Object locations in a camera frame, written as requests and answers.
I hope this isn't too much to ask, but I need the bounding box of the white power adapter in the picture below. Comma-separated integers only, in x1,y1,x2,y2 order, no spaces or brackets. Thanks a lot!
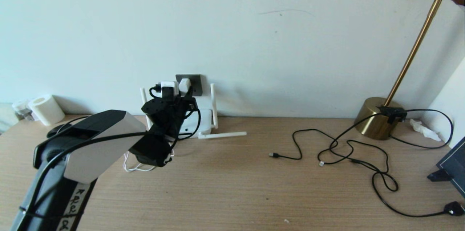
179,78,192,96

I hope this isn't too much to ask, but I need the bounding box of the thin white power cable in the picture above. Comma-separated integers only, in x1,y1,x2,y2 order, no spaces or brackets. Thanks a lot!
124,149,175,172

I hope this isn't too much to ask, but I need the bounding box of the thick black cable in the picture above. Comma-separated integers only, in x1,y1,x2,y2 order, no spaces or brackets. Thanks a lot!
54,115,109,131

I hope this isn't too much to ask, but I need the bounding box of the black USB cable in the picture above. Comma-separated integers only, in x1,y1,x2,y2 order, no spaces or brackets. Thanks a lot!
270,129,390,175

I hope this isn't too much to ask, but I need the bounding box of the white router with four antennas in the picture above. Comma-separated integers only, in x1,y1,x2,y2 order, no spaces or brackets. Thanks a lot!
141,83,247,139

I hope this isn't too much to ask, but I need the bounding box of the black oval desk grommet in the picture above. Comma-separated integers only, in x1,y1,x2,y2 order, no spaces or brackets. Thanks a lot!
46,124,71,139

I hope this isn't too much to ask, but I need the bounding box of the white paper roll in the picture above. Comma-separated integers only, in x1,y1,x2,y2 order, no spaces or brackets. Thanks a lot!
28,95,66,126

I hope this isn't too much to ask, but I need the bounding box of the brass desk lamp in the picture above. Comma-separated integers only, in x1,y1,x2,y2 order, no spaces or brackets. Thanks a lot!
354,0,465,141

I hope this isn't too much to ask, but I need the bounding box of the crumpled white tissue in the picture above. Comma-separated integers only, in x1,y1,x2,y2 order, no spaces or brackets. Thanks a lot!
410,118,442,142

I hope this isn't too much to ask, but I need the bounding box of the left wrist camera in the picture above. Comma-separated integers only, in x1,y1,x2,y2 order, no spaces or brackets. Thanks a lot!
160,81,180,99

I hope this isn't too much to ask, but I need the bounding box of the grey wall socket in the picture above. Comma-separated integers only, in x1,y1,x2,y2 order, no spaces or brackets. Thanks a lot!
176,74,202,97

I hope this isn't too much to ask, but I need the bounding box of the black inline switch box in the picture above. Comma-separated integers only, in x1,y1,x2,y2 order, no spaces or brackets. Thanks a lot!
376,106,407,124

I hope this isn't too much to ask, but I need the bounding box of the black cable with connector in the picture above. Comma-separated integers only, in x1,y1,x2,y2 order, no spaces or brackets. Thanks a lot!
329,109,465,219

